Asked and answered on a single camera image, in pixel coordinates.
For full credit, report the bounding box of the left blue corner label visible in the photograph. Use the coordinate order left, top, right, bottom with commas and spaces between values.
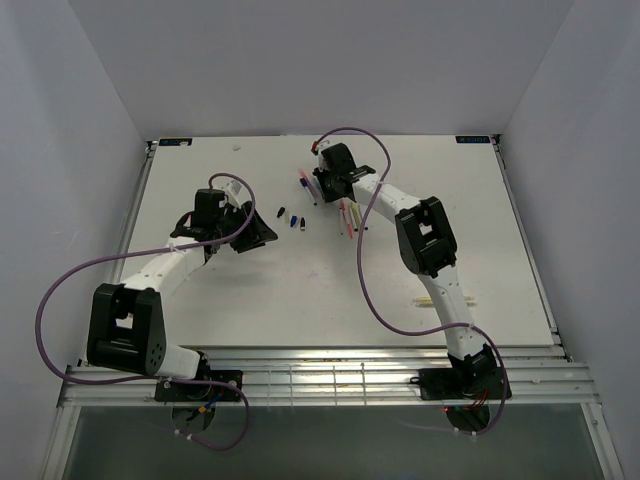
158, 138, 193, 147

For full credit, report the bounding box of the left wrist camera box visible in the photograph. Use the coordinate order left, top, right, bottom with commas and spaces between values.
225, 179, 243, 205

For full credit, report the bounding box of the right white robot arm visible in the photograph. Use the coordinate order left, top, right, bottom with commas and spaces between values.
312, 141, 496, 397

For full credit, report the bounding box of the black cap whiteboard marker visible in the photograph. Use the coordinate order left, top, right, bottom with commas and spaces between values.
356, 204, 368, 231

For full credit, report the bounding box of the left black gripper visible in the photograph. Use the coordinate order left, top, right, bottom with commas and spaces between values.
215, 200, 278, 254

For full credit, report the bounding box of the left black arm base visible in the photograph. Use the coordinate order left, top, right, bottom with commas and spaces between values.
154, 369, 244, 404

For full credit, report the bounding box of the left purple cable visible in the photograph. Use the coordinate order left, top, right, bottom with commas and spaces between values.
35, 172, 257, 451

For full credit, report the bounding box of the right blue corner label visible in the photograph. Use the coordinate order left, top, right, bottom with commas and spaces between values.
455, 135, 491, 144

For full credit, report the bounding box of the blue corner label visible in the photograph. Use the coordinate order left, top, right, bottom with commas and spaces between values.
455, 135, 491, 144
158, 138, 193, 147

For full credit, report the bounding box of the purple cable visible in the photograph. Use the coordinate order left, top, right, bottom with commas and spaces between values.
35, 172, 257, 451
309, 127, 507, 437

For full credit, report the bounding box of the white wire guard grid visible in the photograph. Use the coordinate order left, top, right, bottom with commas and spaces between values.
261, 365, 369, 408

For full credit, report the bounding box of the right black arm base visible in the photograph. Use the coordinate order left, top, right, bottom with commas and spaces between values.
409, 345, 512, 400

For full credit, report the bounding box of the yellow highlighter near front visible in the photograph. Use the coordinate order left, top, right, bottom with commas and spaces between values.
412, 296, 477, 308

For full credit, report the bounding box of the yellow highlighter pen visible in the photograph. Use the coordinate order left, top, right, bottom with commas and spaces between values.
351, 203, 361, 231

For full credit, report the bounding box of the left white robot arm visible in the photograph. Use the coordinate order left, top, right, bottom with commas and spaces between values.
87, 180, 278, 400

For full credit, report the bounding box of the pink highlighter pen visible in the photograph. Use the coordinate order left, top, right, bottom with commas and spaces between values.
340, 199, 354, 239

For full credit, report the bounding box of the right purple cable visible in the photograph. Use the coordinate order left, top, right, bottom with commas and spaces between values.
309, 127, 507, 437

